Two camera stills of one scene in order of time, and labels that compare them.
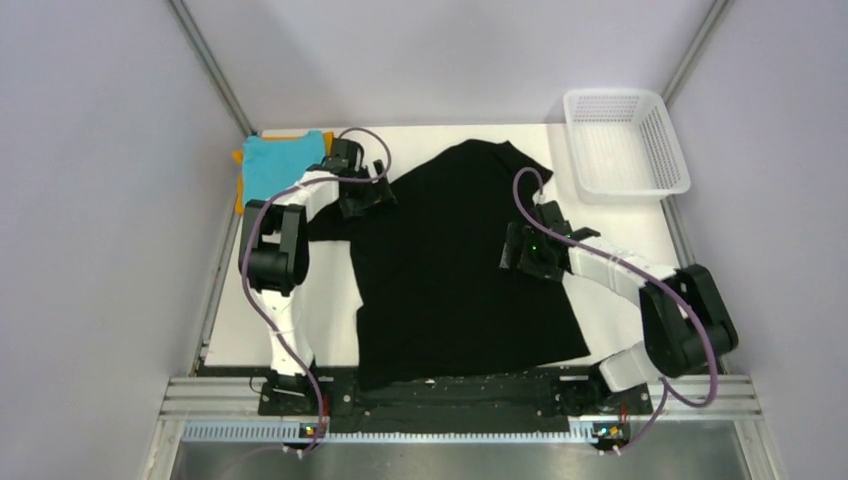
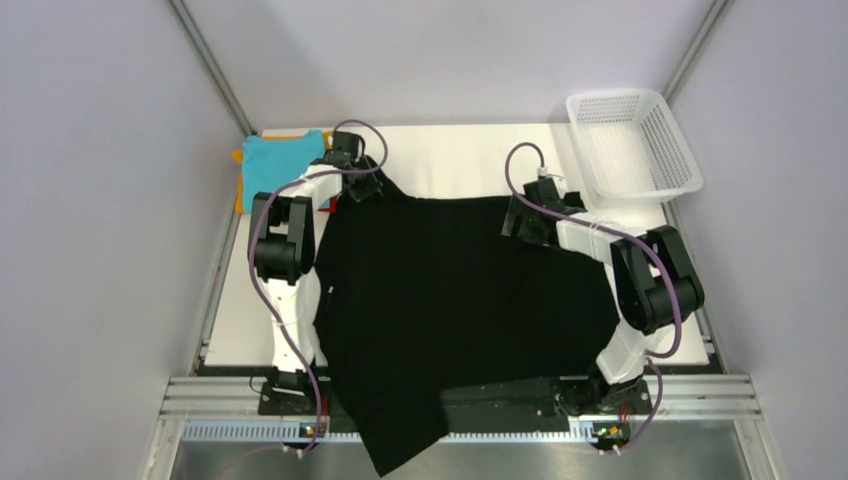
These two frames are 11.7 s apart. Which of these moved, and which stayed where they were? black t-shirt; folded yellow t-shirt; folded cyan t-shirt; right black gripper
Moved: black t-shirt; right black gripper
Stayed: folded cyan t-shirt; folded yellow t-shirt
